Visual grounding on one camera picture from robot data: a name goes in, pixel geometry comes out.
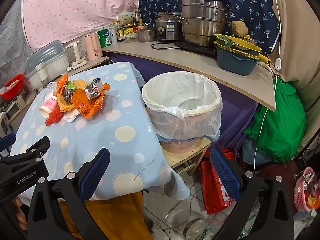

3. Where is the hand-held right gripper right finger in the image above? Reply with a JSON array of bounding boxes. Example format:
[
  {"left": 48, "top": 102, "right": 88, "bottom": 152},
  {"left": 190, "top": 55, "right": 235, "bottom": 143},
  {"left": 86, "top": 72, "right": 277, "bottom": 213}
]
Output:
[{"left": 209, "top": 146, "right": 295, "bottom": 240}]

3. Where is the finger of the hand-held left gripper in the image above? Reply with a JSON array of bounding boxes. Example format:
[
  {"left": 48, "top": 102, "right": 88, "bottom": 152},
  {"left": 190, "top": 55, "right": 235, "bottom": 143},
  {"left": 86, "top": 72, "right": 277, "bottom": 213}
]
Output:
[
  {"left": 0, "top": 133, "right": 17, "bottom": 153},
  {"left": 0, "top": 136, "right": 50, "bottom": 167}
]

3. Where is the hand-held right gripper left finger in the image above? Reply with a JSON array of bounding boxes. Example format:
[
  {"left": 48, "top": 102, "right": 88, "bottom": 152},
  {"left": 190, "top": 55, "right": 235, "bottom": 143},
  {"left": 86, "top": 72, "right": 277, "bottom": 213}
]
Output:
[{"left": 27, "top": 147, "right": 111, "bottom": 240}]

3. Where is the white tissue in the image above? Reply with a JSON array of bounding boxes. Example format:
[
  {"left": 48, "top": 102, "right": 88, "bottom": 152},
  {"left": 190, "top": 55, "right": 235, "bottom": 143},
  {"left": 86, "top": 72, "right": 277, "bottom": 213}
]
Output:
[{"left": 62, "top": 110, "right": 82, "bottom": 123}]

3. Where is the large orange foil wrapper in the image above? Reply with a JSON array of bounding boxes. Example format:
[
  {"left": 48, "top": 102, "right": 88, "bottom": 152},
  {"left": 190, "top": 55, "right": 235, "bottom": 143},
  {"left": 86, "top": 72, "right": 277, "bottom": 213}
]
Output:
[{"left": 72, "top": 82, "right": 110, "bottom": 119}]

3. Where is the steel wool scourer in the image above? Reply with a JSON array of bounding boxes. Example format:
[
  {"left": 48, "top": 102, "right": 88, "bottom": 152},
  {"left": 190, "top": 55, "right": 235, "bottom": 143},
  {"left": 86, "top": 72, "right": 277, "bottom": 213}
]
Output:
[{"left": 64, "top": 89, "right": 75, "bottom": 104}]

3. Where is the bin with white plastic liner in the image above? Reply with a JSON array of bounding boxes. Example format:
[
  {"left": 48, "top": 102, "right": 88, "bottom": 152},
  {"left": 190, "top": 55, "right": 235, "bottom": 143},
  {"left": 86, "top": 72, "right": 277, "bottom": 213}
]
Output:
[{"left": 142, "top": 72, "right": 223, "bottom": 153}]

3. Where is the person's left hand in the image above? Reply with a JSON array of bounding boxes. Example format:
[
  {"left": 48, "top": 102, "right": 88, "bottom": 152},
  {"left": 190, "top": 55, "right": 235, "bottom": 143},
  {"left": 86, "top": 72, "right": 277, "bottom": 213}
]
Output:
[{"left": 12, "top": 197, "right": 28, "bottom": 230}]

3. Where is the red bag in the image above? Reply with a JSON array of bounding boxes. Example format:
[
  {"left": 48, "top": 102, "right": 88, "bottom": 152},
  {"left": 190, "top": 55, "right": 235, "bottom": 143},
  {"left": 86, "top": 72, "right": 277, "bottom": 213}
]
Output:
[{"left": 199, "top": 149, "right": 242, "bottom": 214}]

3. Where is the blue plastic bag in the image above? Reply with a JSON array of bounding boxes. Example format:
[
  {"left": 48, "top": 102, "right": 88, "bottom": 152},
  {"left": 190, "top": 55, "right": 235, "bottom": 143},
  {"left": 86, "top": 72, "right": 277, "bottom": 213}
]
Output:
[{"left": 241, "top": 137, "right": 273, "bottom": 165}]

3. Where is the white appliance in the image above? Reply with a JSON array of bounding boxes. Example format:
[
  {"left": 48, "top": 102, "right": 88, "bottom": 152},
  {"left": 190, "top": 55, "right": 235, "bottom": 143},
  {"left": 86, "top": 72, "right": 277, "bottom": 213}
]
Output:
[{"left": 5, "top": 91, "right": 28, "bottom": 123}]

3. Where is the light blue dotted blanket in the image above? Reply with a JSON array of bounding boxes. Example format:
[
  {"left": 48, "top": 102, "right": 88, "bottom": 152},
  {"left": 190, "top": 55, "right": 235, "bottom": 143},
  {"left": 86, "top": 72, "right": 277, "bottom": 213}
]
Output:
[{"left": 9, "top": 62, "right": 191, "bottom": 200}]

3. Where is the red orange wrapper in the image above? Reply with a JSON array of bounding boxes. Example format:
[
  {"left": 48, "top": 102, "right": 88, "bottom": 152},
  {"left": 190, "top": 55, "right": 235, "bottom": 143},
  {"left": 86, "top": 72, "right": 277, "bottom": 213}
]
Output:
[{"left": 45, "top": 111, "right": 64, "bottom": 126}]

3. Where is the wooden stool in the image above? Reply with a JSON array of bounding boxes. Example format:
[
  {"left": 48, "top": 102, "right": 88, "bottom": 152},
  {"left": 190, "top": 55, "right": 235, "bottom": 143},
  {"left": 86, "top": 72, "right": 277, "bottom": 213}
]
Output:
[{"left": 160, "top": 137, "right": 213, "bottom": 175}]

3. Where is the mustard yellow cloth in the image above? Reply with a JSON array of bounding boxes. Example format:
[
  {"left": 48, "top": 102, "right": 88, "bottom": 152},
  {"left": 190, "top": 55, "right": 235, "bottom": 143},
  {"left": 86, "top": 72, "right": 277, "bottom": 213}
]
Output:
[{"left": 59, "top": 192, "right": 153, "bottom": 240}]

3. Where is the red basin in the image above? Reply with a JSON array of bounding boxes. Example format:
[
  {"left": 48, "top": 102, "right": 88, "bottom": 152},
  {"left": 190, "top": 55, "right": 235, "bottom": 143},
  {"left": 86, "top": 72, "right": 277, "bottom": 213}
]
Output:
[{"left": 0, "top": 74, "right": 25, "bottom": 101}]

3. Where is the pink white paper cup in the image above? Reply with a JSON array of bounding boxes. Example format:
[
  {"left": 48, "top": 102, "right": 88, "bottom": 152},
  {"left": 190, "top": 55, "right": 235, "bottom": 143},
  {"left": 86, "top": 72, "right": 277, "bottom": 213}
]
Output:
[{"left": 40, "top": 96, "right": 58, "bottom": 119}]

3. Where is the dark red stool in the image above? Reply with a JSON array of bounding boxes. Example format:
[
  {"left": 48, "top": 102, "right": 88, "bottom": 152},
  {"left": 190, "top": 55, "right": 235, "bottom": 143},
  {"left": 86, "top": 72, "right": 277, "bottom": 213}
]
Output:
[{"left": 257, "top": 162, "right": 308, "bottom": 180}]

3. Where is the glass pot lid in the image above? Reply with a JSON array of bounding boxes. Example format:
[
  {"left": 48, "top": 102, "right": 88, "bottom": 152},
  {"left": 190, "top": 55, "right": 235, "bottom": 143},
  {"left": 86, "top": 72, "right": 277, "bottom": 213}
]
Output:
[{"left": 184, "top": 217, "right": 225, "bottom": 240}]

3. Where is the purple table skirt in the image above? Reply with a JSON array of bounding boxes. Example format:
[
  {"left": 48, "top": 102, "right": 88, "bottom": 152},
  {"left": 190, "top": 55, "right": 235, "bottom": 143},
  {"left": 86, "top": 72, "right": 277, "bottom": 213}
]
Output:
[{"left": 110, "top": 51, "right": 259, "bottom": 155}]

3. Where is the white plastic bag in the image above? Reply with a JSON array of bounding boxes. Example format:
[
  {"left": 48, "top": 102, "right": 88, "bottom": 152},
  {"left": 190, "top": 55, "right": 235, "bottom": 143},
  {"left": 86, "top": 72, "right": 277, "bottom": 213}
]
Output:
[{"left": 46, "top": 81, "right": 58, "bottom": 98}]

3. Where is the green plastic bag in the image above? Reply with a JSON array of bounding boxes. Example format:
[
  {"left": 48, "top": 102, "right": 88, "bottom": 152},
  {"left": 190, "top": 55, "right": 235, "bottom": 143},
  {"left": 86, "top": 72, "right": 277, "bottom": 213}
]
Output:
[{"left": 244, "top": 79, "right": 307, "bottom": 163}]

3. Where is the white cylindrical container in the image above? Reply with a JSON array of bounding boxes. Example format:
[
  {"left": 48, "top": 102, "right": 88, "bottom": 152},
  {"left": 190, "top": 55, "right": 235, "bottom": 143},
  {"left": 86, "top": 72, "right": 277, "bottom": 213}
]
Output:
[{"left": 35, "top": 64, "right": 49, "bottom": 85}]

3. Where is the small orange foil wrapper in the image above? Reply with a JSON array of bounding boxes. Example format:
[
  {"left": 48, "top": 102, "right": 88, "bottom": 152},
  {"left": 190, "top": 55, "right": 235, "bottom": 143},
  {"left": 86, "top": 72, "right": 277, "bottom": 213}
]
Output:
[{"left": 56, "top": 74, "right": 69, "bottom": 95}]

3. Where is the pink plastic basket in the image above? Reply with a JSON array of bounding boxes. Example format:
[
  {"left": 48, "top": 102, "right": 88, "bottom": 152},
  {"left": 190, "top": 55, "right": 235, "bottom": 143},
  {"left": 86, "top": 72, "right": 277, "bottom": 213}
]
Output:
[{"left": 294, "top": 167, "right": 318, "bottom": 212}]

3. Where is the silver carton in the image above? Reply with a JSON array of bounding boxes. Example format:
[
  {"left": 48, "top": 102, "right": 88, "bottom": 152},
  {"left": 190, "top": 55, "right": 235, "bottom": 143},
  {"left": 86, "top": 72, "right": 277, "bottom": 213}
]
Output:
[{"left": 84, "top": 77, "right": 103, "bottom": 100}]

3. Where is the dish box with clear lid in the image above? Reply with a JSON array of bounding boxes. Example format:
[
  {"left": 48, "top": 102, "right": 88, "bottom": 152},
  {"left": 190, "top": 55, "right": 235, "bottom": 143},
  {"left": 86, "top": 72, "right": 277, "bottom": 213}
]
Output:
[{"left": 26, "top": 41, "right": 69, "bottom": 90}]

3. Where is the grey plastic sheet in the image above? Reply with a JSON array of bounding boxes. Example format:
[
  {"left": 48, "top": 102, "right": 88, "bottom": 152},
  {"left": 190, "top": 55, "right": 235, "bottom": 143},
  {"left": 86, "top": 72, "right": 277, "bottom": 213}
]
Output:
[{"left": 0, "top": 0, "right": 30, "bottom": 80}]

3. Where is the blue basin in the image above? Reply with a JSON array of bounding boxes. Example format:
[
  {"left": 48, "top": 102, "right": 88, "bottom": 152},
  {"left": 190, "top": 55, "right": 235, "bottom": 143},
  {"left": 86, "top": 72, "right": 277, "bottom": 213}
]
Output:
[{"left": 215, "top": 46, "right": 260, "bottom": 77}]

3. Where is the white glass kettle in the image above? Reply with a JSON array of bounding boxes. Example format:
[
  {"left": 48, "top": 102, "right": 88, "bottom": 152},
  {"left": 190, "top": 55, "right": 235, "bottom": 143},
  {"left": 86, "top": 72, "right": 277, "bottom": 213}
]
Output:
[{"left": 64, "top": 41, "right": 87, "bottom": 70}]

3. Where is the pink kettle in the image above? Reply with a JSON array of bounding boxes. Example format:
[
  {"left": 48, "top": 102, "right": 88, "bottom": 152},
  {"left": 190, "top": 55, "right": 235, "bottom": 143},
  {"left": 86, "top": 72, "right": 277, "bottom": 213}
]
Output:
[{"left": 84, "top": 32, "right": 103, "bottom": 61}]

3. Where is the black induction cooktop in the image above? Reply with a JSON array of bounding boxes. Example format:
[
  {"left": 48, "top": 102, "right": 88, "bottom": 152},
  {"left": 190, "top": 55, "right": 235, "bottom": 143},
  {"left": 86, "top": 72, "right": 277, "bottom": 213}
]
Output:
[{"left": 174, "top": 41, "right": 218, "bottom": 58}]

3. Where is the yellow rimmed strainer basin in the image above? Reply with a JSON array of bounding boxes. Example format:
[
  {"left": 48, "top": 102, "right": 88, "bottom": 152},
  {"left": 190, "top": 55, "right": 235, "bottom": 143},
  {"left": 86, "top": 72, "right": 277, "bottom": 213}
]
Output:
[{"left": 214, "top": 34, "right": 262, "bottom": 52}]

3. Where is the green vegetable leaf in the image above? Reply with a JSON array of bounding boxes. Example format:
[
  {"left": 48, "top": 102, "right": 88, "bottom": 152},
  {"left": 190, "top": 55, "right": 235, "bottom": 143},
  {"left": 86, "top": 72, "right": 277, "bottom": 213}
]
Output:
[{"left": 217, "top": 35, "right": 234, "bottom": 47}]

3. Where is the green can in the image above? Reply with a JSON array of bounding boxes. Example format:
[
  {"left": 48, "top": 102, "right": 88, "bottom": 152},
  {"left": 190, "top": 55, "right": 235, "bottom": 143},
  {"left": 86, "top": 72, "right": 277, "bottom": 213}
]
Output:
[{"left": 97, "top": 27, "right": 112, "bottom": 48}]

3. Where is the stainless steel bowl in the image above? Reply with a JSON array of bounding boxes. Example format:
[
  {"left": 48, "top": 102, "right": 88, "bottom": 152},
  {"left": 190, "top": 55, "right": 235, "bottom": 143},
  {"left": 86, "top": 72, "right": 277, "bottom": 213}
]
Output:
[{"left": 240, "top": 35, "right": 258, "bottom": 45}]

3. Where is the small steel pot with lid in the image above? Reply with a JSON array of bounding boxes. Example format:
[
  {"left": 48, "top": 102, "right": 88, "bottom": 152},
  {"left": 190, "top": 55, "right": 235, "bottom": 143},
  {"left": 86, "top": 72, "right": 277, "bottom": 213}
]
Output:
[{"left": 136, "top": 23, "right": 157, "bottom": 43}]

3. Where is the brown loofah sponge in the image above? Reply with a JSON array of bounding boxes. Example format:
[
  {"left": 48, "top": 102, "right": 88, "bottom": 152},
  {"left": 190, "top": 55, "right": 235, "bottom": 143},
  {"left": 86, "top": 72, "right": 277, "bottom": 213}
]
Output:
[{"left": 230, "top": 21, "right": 249, "bottom": 37}]

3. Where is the stainless steel steamer pot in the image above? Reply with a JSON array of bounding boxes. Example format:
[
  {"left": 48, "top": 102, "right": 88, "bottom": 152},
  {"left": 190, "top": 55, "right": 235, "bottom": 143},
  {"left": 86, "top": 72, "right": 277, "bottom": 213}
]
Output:
[{"left": 180, "top": 0, "right": 234, "bottom": 47}]

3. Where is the pink dotted curtain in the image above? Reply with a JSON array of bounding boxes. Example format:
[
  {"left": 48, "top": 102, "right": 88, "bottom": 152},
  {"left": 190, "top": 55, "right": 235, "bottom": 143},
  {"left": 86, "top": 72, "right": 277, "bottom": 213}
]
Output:
[{"left": 21, "top": 0, "right": 150, "bottom": 53}]

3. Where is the silver rice cooker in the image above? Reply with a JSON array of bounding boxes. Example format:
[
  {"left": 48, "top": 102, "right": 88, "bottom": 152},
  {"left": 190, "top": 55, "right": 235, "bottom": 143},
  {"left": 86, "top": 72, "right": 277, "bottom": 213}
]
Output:
[{"left": 154, "top": 11, "right": 184, "bottom": 42}]

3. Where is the white green carton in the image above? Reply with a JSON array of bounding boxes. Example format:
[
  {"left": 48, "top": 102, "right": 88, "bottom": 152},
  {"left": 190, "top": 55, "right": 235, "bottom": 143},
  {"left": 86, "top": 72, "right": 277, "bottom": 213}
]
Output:
[{"left": 118, "top": 12, "right": 135, "bottom": 25}]

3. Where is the beige cloth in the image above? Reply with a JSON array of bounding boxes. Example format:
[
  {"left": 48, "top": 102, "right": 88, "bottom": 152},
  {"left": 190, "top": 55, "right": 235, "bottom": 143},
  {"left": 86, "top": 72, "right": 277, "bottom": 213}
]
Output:
[{"left": 265, "top": 0, "right": 320, "bottom": 155}]

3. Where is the navy palm print cloth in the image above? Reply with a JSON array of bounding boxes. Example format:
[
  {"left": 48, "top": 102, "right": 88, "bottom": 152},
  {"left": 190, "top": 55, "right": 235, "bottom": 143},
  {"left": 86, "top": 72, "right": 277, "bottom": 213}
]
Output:
[{"left": 138, "top": 0, "right": 280, "bottom": 55}]

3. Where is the yellow handle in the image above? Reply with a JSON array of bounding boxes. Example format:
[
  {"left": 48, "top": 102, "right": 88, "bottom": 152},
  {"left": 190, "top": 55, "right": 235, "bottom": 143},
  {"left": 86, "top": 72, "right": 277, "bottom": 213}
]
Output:
[{"left": 259, "top": 54, "right": 272, "bottom": 66}]

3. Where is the white cable with switch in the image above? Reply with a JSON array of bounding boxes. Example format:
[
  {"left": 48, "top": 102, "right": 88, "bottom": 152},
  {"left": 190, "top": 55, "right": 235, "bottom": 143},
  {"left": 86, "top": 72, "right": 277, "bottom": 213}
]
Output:
[{"left": 253, "top": 0, "right": 284, "bottom": 173}]

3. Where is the black power cable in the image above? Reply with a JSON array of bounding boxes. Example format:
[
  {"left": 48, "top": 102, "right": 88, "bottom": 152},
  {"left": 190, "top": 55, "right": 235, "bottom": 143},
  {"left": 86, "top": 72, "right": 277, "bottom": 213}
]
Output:
[{"left": 151, "top": 42, "right": 180, "bottom": 51}]

